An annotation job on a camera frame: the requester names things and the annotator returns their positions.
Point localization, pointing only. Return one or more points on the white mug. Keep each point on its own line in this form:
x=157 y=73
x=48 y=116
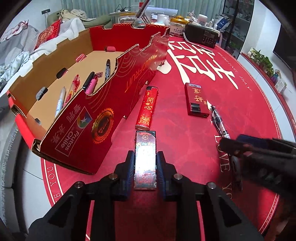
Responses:
x=163 y=20

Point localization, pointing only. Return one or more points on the patterned dark lighter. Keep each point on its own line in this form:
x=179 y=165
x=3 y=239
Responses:
x=145 y=177

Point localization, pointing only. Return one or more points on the phone on stand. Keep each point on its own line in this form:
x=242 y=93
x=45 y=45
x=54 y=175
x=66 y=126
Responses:
x=141 y=12

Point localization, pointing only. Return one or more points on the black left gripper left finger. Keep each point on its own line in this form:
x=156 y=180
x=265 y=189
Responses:
x=68 y=218

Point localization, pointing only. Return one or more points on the red lighter box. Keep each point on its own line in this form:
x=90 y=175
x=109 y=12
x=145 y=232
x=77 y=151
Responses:
x=196 y=101

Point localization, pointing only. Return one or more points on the green armchair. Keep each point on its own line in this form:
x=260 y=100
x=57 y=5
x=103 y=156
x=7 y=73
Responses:
x=65 y=15

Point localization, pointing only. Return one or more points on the light blue floral cloth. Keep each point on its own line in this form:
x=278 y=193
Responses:
x=10 y=69

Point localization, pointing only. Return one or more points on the black portable radio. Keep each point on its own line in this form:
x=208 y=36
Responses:
x=201 y=35

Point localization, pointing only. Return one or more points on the red gel pen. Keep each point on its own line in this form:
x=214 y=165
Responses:
x=73 y=88

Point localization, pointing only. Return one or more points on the black marker pen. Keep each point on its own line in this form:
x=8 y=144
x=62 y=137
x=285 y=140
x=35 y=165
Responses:
x=107 y=69

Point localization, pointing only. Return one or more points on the slim red lighter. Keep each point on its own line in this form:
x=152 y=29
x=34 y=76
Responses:
x=146 y=111

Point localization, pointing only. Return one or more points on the grey covered sofa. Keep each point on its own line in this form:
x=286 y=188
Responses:
x=26 y=41

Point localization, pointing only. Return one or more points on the red embroidered cushion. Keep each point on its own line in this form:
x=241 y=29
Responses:
x=49 y=33

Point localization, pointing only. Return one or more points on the red cardboard fruit box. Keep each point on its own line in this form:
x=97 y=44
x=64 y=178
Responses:
x=70 y=103

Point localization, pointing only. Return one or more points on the black thin marker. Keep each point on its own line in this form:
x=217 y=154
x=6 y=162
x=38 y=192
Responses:
x=88 y=80

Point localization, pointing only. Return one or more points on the white barrel pen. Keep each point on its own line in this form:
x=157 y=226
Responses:
x=60 y=101

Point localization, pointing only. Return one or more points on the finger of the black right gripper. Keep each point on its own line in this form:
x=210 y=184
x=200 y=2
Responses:
x=240 y=149
x=273 y=144

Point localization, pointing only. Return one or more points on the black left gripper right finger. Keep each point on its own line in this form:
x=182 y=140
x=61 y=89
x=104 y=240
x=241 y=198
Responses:
x=202 y=210

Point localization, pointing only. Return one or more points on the gold lid glass jar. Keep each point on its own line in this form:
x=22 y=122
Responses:
x=177 y=25

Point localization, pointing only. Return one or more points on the pink grip pen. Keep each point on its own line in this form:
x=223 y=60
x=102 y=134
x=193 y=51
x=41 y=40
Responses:
x=91 y=86

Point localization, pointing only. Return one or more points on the green potted plants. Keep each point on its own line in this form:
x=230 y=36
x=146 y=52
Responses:
x=261 y=61

